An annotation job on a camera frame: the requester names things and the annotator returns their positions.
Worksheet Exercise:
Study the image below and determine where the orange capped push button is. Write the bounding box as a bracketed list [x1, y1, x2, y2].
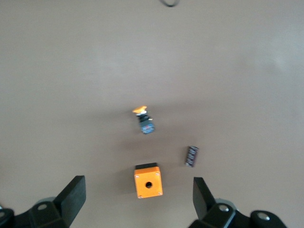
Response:
[132, 105, 155, 135]

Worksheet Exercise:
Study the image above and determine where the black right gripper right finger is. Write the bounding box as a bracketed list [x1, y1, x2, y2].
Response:
[189, 177, 252, 228]

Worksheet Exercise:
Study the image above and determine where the black looped table cable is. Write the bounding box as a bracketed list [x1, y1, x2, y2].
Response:
[159, 0, 181, 8]

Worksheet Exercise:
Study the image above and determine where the orange button enclosure box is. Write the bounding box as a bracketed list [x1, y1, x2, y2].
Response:
[133, 162, 164, 199]

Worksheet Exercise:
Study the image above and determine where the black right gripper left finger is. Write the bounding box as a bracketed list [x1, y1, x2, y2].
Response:
[16, 175, 86, 228]

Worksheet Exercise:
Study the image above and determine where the dark cylindrical capacitor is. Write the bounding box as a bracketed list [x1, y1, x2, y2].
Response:
[185, 145, 200, 168]

